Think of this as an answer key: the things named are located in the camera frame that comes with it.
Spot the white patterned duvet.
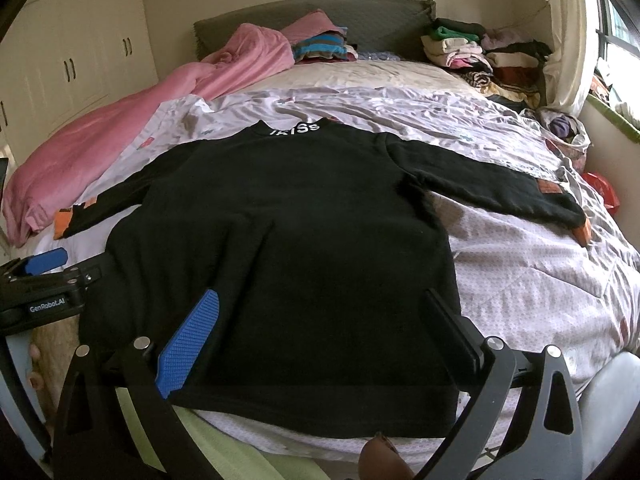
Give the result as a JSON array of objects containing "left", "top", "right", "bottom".
[{"left": 29, "top": 81, "right": 640, "bottom": 470}]

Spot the black sweater with orange cuffs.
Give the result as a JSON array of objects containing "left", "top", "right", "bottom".
[{"left": 52, "top": 116, "right": 594, "bottom": 440}]

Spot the cream wardrobe with handles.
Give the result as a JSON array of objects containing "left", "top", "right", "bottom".
[{"left": 1, "top": 0, "right": 157, "bottom": 165}]

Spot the folded clothes stack by wall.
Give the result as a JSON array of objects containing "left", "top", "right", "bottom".
[{"left": 421, "top": 18, "right": 551, "bottom": 112}]

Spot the window with frame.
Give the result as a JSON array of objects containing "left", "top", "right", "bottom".
[{"left": 589, "top": 0, "right": 639, "bottom": 144}]

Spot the striped folded clothes pile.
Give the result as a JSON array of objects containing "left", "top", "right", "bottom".
[{"left": 292, "top": 32, "right": 357, "bottom": 63}]

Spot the cream curtain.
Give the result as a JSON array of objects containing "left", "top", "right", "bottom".
[{"left": 542, "top": 0, "right": 599, "bottom": 117}]

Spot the grey padded headboard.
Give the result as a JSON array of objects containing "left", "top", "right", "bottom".
[{"left": 193, "top": 0, "right": 437, "bottom": 61}]

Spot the pink blanket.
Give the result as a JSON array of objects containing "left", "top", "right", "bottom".
[{"left": 2, "top": 9, "right": 342, "bottom": 247}]

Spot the person's left hand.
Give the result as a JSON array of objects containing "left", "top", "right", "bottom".
[{"left": 27, "top": 315, "right": 79, "bottom": 427}]

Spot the red bag beside bed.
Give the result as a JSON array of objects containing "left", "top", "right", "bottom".
[{"left": 582, "top": 172, "right": 620, "bottom": 217}]

